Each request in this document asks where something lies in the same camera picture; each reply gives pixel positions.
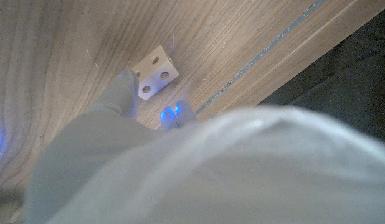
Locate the black backdrop curtain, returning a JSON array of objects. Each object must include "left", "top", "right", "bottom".
[{"left": 259, "top": 6, "right": 385, "bottom": 147}]

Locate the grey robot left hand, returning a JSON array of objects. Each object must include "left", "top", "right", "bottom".
[{"left": 24, "top": 68, "right": 385, "bottom": 224}]

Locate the wooden block with holes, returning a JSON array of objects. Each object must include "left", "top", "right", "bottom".
[{"left": 131, "top": 45, "right": 180, "bottom": 101}]

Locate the grey tape outline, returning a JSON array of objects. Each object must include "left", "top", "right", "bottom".
[{"left": 194, "top": 0, "right": 325, "bottom": 116}]

